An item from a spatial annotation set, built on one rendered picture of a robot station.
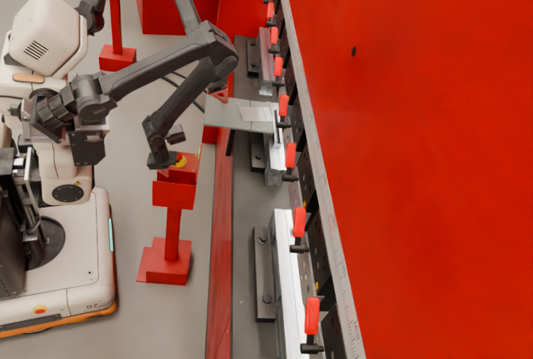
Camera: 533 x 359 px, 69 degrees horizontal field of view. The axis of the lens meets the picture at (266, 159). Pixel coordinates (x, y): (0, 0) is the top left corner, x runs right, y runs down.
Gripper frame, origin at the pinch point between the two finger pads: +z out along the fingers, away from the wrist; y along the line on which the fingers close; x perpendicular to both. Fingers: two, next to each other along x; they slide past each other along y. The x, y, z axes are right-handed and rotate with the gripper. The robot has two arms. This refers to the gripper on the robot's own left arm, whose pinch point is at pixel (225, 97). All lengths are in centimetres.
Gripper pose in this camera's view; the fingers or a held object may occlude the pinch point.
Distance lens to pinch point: 147.7
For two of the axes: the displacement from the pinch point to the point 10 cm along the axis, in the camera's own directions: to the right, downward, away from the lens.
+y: -0.6, -7.1, 7.0
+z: 3.0, 6.6, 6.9
